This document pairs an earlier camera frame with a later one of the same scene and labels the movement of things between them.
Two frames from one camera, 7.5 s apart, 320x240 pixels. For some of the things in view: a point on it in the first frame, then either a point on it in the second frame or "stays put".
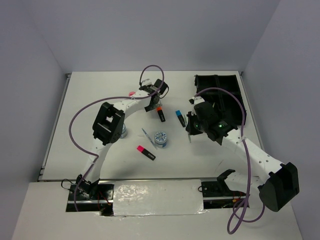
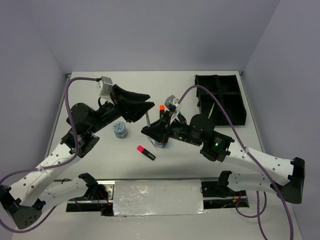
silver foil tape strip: x=153 y=198 stays put
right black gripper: x=190 y=128 -> x=155 y=131
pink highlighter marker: x=143 y=150 stays put
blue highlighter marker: x=180 y=117 stays put
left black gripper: x=148 y=108 -> x=131 y=111
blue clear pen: x=149 y=139 stays put
